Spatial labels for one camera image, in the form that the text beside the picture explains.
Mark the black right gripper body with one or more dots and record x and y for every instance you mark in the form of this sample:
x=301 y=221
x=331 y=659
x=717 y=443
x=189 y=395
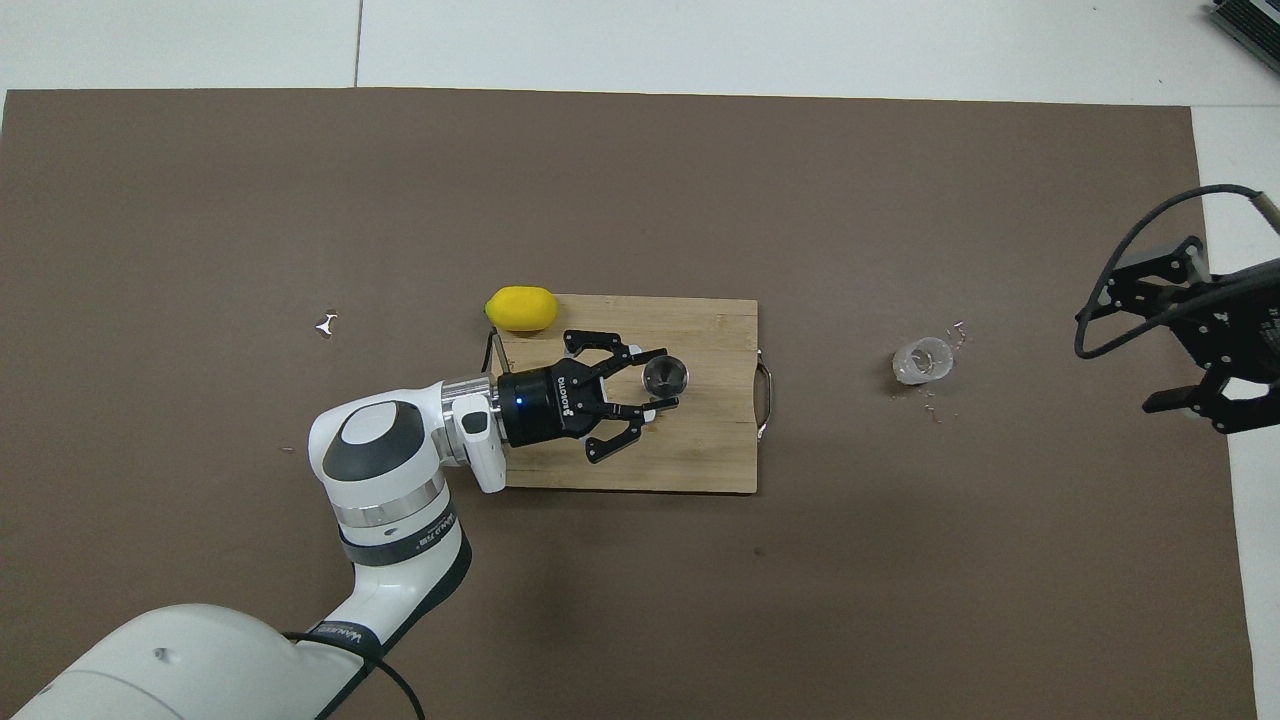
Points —
x=1245 y=325

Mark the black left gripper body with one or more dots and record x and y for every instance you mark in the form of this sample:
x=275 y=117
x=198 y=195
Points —
x=545 y=405

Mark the metal jigger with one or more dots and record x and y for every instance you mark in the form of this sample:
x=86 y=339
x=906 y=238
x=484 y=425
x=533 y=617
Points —
x=665 y=376

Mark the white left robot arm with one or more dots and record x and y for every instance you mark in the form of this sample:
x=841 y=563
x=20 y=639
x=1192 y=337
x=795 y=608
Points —
x=380 y=470

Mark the wooden cutting board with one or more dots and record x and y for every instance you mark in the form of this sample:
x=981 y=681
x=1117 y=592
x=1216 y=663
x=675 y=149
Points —
x=710 y=440

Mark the yellow lemon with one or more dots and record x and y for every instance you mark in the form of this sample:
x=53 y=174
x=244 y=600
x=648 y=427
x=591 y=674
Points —
x=521 y=309

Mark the small silver foil scrap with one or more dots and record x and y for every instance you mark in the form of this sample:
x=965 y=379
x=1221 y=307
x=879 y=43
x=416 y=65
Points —
x=326 y=324

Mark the small clear spilled bits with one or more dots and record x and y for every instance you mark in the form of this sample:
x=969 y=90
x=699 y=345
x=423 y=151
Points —
x=958 y=330
x=930 y=408

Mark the grey ribbed device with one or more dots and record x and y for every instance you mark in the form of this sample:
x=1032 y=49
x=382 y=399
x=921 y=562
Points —
x=1250 y=25

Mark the brown table mat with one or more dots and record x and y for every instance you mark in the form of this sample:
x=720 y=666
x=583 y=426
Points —
x=200 y=200

